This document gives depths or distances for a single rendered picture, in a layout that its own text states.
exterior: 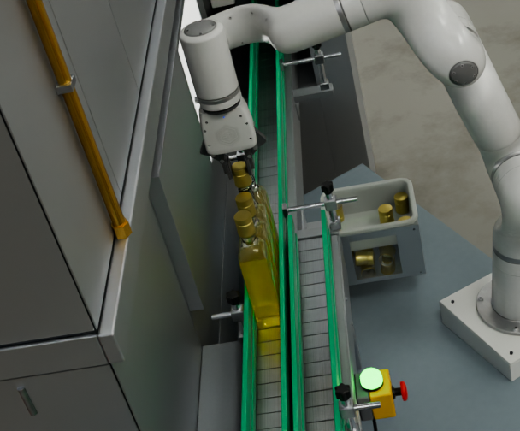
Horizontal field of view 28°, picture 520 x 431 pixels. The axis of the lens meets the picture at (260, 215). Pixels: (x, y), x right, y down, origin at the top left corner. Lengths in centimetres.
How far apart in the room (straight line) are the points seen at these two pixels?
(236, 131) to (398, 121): 259
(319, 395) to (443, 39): 71
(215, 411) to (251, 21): 75
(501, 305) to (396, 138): 213
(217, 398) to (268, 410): 11
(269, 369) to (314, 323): 14
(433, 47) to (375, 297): 91
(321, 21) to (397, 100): 282
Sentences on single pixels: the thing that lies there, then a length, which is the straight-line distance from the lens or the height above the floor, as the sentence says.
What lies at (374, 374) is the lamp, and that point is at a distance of 210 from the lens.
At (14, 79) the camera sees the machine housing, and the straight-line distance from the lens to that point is 139.
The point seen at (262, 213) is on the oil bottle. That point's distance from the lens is 216.
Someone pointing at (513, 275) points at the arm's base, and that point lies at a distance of 236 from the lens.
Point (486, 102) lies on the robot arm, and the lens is 207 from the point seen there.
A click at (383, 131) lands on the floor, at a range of 454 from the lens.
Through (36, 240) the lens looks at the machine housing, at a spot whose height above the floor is 175.
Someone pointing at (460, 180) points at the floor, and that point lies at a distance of 420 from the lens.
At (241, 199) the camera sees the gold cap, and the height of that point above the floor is 133.
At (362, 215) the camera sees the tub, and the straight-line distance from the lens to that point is 260.
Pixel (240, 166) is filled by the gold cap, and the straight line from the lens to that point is 211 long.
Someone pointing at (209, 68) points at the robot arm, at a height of 162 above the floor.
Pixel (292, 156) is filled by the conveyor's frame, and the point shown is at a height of 105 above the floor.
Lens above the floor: 256
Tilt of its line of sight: 37 degrees down
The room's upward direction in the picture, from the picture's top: 15 degrees counter-clockwise
